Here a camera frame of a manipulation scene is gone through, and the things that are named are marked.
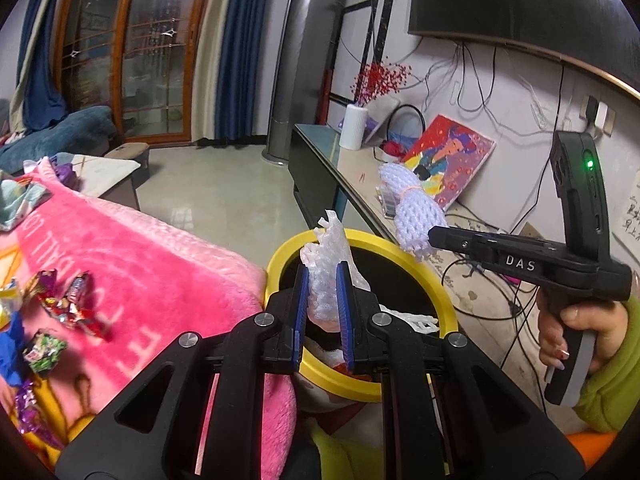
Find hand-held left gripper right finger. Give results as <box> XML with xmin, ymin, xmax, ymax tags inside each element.
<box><xmin>336</xmin><ymin>262</ymin><xmax>583</xmax><ymax>480</ymax></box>

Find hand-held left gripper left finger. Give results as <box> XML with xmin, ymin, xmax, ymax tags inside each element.
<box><xmin>55</xmin><ymin>262</ymin><xmax>309</xmax><ymax>480</ymax></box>

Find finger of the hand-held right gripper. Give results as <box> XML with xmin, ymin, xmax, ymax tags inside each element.
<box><xmin>427</xmin><ymin>226</ymin><xmax>493</xmax><ymax>261</ymax></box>

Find white foam fruit net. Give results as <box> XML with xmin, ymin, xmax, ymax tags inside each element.
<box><xmin>378</xmin><ymin>305</ymin><xmax>441</xmax><ymax>337</ymax></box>
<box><xmin>300</xmin><ymin>209</ymin><xmax>372</xmax><ymax>332</ymax></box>

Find yellow-rimmed black bin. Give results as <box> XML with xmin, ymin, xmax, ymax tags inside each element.
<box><xmin>262</xmin><ymin>228</ymin><xmax>459</xmax><ymax>404</ymax></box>

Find lavender foam net bundle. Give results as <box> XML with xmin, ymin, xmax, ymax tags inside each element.
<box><xmin>378</xmin><ymin>162</ymin><xmax>449</xmax><ymax>262</ymax></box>

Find green snack packet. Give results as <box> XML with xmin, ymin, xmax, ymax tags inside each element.
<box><xmin>22</xmin><ymin>330</ymin><xmax>69</xmax><ymax>374</ymax></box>

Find person's right forearm green sleeve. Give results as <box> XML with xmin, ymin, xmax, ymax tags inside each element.
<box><xmin>572</xmin><ymin>295</ymin><xmax>640</xmax><ymax>433</ymax></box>

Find person's right hand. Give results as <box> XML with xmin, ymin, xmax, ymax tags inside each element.
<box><xmin>536</xmin><ymin>287</ymin><xmax>629</xmax><ymax>376</ymax></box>

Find white paper note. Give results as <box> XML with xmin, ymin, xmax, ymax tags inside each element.
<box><xmin>619</xmin><ymin>169</ymin><xmax>640</xmax><ymax>262</ymax></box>

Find clear acrylic box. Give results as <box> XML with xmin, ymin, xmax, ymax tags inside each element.
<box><xmin>376</xmin><ymin>185</ymin><xmax>401</xmax><ymax>219</ymax></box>

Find colourful canvas painting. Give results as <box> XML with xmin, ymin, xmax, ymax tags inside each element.
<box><xmin>400</xmin><ymin>114</ymin><xmax>497</xmax><ymax>211</ymax></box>

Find yellow-green clothing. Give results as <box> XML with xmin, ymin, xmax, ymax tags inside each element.
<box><xmin>309</xmin><ymin>422</ymin><xmax>393</xmax><ymax>480</ymax></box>

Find dark television cabinet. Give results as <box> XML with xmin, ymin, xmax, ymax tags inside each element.
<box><xmin>289</xmin><ymin>123</ymin><xmax>546</xmax><ymax>376</ymax></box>

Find white ribbed vase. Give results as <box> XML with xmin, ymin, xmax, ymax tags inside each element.
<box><xmin>339</xmin><ymin>104</ymin><xmax>370</xmax><ymax>151</ymax></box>

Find pink printed plush blanket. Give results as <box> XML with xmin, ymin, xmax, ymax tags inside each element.
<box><xmin>0</xmin><ymin>157</ymin><xmax>299</xmax><ymax>480</ymax></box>

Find red berry branches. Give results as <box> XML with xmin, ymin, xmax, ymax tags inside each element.
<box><xmin>350</xmin><ymin>61</ymin><xmax>414</xmax><ymax>109</ymax></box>

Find brown chocolate bar wrapper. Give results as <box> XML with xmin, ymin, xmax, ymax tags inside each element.
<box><xmin>65</xmin><ymin>271</ymin><xmax>95</xmax><ymax>312</ymax></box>

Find red silver candy wrapper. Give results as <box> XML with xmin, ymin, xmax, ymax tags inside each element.
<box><xmin>42</xmin><ymin>297</ymin><xmax>109</xmax><ymax>342</ymax></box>

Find small brown stool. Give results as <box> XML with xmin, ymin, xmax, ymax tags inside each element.
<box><xmin>102</xmin><ymin>142</ymin><xmax>151</xmax><ymax>182</ymax></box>

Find grey standing air conditioner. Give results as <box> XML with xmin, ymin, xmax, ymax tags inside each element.
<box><xmin>263</xmin><ymin>0</ymin><xmax>347</xmax><ymax>166</ymax></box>

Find white-topped coffee table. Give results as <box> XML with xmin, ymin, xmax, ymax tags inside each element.
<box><xmin>70</xmin><ymin>152</ymin><xmax>142</xmax><ymax>211</ymax></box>

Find orange cloth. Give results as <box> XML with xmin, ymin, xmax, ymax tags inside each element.
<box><xmin>564</xmin><ymin>430</ymin><xmax>622</xmax><ymax>480</ymax></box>

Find purple snack wrapper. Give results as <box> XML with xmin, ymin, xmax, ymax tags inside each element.
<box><xmin>32</xmin><ymin>269</ymin><xmax>64</xmax><ymax>307</ymax></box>

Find blue curtain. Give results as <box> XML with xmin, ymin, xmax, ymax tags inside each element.
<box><xmin>212</xmin><ymin>0</ymin><xmax>279</xmax><ymax>142</ymax></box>
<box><xmin>17</xmin><ymin>0</ymin><xmax>69</xmax><ymax>132</ymax></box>

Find beige curtain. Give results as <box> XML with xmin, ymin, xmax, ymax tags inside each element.
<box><xmin>191</xmin><ymin>0</ymin><xmax>242</xmax><ymax>141</ymax></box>

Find purple cloth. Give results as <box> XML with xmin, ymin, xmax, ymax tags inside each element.
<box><xmin>52</xmin><ymin>161</ymin><xmax>77</xmax><ymax>187</ymax></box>

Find purple foil wrapper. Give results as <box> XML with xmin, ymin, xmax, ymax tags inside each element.
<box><xmin>14</xmin><ymin>379</ymin><xmax>40</xmax><ymax>434</ymax></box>

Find yellow wrapper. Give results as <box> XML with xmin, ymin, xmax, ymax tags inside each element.
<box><xmin>0</xmin><ymin>280</ymin><xmax>22</xmax><ymax>332</ymax></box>

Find blue wrapper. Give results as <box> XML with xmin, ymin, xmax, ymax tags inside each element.
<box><xmin>0</xmin><ymin>312</ymin><xmax>26</xmax><ymax>389</ymax></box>

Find blue plush sofa cover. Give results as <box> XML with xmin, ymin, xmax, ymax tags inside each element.
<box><xmin>0</xmin><ymin>105</ymin><xmax>119</xmax><ymax>162</ymax></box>

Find light blue printed quilt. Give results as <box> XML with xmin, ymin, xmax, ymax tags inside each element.
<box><xmin>0</xmin><ymin>159</ymin><xmax>52</xmax><ymax>232</ymax></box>

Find wooden glass sliding door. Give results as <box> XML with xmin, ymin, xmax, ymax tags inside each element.
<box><xmin>52</xmin><ymin>0</ymin><xmax>217</xmax><ymax>147</ymax></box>

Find wall outlet with plug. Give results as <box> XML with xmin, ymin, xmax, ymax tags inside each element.
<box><xmin>579</xmin><ymin>94</ymin><xmax>617</xmax><ymax>137</ymax></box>

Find black wire hoop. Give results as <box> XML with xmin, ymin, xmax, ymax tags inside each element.
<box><xmin>385</xmin><ymin>104</ymin><xmax>426</xmax><ymax>147</ymax></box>

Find black hanging cable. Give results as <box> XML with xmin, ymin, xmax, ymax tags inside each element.
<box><xmin>452</xmin><ymin>41</ymin><xmax>502</xmax><ymax>114</ymax></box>

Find wall-mounted television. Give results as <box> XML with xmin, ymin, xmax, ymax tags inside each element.
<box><xmin>407</xmin><ymin>0</ymin><xmax>640</xmax><ymax>100</ymax></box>

